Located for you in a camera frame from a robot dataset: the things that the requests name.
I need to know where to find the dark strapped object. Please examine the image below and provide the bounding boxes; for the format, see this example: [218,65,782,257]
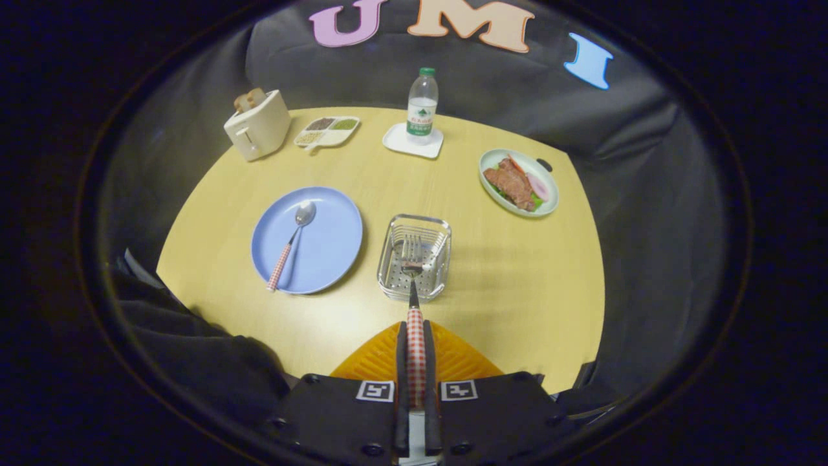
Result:
[556,359,618,425]

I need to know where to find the person's dark clothing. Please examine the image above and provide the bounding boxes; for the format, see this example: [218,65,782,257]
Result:
[107,249,292,447]

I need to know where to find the cream toaster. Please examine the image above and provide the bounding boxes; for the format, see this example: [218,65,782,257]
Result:
[223,89,292,162]

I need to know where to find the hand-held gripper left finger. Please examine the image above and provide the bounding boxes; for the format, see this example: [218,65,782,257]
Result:
[262,320,409,463]

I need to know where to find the pale green food plate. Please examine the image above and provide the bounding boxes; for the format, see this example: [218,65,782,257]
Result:
[479,148,560,217]

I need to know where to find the black backdrop cloth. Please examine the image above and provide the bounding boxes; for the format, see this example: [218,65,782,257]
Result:
[97,0,745,395]

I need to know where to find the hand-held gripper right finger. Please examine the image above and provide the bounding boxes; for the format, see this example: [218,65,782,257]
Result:
[422,320,575,463]

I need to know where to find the clear water bottle green cap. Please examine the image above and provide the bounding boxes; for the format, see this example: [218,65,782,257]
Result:
[406,67,439,145]

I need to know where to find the fork with red checkered handle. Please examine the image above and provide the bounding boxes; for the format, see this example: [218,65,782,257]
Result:
[400,234,428,408]

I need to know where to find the blue round plate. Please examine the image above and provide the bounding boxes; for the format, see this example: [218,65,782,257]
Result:
[251,186,364,295]

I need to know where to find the white square coaster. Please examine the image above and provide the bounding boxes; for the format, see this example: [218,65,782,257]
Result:
[382,122,444,159]

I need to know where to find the spoon with red checkered handle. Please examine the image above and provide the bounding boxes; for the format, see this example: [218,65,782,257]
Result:
[267,201,318,293]

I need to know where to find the brown meat slices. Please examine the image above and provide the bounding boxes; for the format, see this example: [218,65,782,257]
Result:
[484,159,538,212]

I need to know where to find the white divided snack tray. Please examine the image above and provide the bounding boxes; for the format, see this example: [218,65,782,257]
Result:
[294,116,360,153]

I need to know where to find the clear plastic drainer basket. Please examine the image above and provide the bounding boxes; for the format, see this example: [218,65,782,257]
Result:
[377,214,452,303]

